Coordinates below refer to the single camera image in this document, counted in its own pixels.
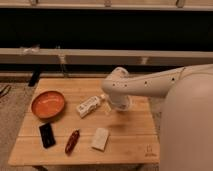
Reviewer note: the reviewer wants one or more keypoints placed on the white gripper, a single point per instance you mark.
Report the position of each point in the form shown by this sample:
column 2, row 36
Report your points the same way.
column 119, row 102

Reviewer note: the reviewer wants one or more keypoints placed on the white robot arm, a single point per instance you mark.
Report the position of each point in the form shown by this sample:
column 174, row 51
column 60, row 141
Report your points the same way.
column 186, row 129

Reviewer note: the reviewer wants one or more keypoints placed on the orange ceramic bowl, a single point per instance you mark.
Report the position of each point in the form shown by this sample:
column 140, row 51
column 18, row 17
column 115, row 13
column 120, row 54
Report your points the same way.
column 48, row 104

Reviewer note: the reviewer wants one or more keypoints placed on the white plastic bottle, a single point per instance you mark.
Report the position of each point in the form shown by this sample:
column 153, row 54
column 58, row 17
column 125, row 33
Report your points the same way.
column 90, row 105

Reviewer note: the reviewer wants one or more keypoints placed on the white sponge block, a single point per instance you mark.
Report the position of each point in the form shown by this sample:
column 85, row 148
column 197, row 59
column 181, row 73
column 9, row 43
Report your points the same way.
column 100, row 139

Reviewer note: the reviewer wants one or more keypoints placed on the dark red chili pepper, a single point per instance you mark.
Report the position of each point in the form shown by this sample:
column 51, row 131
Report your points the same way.
column 72, row 141

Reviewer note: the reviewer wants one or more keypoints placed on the black rectangular block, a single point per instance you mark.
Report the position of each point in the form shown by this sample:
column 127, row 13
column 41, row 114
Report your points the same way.
column 47, row 136

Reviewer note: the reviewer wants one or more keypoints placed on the black table leg post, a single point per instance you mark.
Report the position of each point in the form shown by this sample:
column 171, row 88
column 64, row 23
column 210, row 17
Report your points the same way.
column 35, row 77

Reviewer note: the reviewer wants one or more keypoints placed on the grey metal rail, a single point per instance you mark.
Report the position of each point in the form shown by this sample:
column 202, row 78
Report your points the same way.
column 117, row 57

